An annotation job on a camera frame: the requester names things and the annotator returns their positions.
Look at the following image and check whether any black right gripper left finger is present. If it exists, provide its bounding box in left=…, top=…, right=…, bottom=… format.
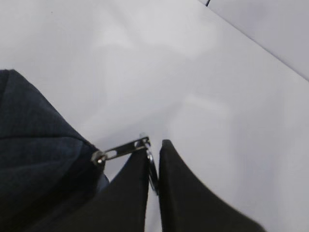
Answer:
left=55, top=150, right=149, bottom=232

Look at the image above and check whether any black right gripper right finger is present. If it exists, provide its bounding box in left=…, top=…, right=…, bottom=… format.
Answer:
left=159, top=140, right=265, bottom=232

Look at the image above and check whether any dark blue lunch bag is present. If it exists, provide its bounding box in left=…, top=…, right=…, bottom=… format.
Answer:
left=0, top=69, right=160, bottom=232

